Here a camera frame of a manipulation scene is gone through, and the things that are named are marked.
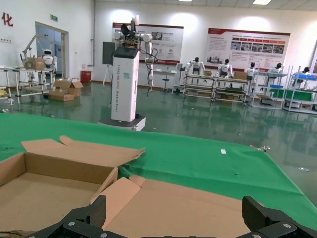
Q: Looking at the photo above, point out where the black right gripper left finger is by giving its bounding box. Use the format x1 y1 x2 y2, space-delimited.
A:
24 195 112 238

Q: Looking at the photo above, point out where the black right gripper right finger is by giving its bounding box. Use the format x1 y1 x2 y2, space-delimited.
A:
241 195 317 238

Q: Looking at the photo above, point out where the flat mobile robot base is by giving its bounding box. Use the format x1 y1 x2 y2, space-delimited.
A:
97 114 147 132

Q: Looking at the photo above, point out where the open brown cardboard box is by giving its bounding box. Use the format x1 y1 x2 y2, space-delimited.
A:
0 135 146 236
88 174 258 238

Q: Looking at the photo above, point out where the metal table clip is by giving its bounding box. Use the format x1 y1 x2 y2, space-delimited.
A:
250 145 272 152

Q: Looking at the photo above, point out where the green tablecloth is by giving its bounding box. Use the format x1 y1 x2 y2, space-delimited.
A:
0 113 317 225

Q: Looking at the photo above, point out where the tall white shelf rack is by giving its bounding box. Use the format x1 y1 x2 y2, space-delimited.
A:
283 65 317 114
249 64 288 110

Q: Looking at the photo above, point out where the closed flat brown carton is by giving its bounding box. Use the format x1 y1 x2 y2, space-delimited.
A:
48 88 75 102

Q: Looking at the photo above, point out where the open-flapped brown carton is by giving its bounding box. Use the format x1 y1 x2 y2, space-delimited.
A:
53 78 84 97

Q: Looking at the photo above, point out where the green shelf panel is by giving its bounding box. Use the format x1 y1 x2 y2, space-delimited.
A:
269 88 315 101

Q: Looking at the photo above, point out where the white tower robot column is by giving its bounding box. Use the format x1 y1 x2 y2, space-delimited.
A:
110 47 141 122

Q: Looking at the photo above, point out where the red bin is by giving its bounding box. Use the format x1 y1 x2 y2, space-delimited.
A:
80 70 93 84

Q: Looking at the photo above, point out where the low pipe roller rack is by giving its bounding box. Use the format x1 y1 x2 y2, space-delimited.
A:
183 71 216 99
214 74 250 103

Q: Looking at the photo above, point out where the white pipe rack workbench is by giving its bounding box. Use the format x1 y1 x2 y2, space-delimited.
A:
0 66 56 105

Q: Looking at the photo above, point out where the white desk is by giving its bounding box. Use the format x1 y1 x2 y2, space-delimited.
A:
151 68 178 87

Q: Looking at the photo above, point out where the black screen on stand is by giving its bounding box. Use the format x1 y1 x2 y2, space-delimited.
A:
102 41 116 84

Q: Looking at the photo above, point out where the round-headed white service robot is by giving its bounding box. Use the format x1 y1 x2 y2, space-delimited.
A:
41 49 58 74

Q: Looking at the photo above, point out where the red-trimmed information board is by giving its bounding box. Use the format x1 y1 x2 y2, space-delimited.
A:
311 37 317 75
204 27 291 72
112 22 184 65

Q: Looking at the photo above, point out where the grey vertical pipe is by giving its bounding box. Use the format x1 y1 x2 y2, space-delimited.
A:
90 0 96 67

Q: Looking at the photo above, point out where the red Chinese character sign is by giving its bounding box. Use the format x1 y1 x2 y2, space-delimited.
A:
1 11 14 27

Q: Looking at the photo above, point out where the grey doorway frame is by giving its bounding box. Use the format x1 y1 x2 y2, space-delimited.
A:
35 21 70 84

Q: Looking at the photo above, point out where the white gantry frame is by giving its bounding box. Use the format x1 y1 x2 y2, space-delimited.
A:
21 33 54 62

